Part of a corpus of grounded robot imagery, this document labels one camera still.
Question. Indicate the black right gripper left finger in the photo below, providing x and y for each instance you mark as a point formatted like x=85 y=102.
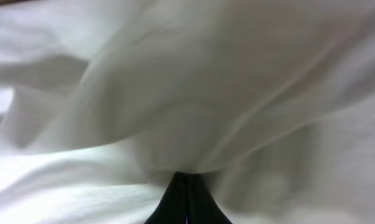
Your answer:
x=172 y=208

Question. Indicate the white t-shirt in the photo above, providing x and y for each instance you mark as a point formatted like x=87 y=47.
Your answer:
x=272 y=103

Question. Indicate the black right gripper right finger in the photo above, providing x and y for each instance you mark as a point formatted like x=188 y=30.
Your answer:
x=201 y=206

